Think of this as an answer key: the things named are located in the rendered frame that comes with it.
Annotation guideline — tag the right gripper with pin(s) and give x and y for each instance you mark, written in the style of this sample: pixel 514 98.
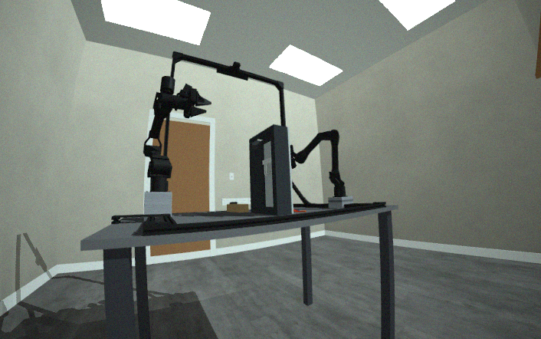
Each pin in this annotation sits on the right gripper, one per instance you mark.
pixel 181 103

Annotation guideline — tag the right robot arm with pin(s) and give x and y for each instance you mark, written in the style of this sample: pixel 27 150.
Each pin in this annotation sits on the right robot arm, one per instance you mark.
pixel 164 106

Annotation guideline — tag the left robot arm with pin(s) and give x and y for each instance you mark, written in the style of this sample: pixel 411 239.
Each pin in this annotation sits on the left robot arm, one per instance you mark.
pixel 339 189

